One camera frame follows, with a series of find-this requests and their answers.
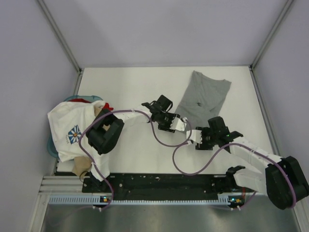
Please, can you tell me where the grey t-shirt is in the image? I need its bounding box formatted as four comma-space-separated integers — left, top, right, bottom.
175, 71, 231, 127

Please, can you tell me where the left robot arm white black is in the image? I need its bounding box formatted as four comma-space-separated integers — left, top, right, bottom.
78, 95, 186, 192

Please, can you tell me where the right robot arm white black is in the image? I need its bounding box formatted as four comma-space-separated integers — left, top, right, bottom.
187, 116, 309, 210

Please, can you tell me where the red t-shirt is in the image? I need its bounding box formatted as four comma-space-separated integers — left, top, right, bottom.
69, 98, 114, 111

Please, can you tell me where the white t-shirt with flower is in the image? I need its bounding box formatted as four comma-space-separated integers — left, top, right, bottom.
47, 100, 111, 182

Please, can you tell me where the teal plastic basket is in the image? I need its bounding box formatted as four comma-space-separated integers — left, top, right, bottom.
47, 95, 103, 159

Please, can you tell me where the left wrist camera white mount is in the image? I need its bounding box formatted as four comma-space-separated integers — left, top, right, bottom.
170, 117, 188, 131

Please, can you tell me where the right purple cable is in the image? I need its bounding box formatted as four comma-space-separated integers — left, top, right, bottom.
173, 142, 297, 210

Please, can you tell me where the purple cable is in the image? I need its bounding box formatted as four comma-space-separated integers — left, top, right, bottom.
77, 110, 191, 211
173, 142, 297, 210

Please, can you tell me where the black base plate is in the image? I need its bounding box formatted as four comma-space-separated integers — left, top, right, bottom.
82, 173, 243, 201

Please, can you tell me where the right aluminium frame post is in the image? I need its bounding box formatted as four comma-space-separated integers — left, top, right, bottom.
250, 0, 297, 71

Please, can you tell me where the aluminium frame post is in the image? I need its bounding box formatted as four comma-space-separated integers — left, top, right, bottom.
250, 0, 297, 71
36, 0, 84, 73

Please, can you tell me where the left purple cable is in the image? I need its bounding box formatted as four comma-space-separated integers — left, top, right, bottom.
77, 110, 191, 211

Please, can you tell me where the grey slotted cable duct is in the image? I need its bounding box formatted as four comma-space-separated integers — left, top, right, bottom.
48, 195, 244, 205

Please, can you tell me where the aluminium frame front rail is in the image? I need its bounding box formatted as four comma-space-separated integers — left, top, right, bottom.
38, 175, 304, 195

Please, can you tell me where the left aluminium frame post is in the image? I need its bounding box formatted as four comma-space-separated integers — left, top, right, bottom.
36, 0, 84, 73

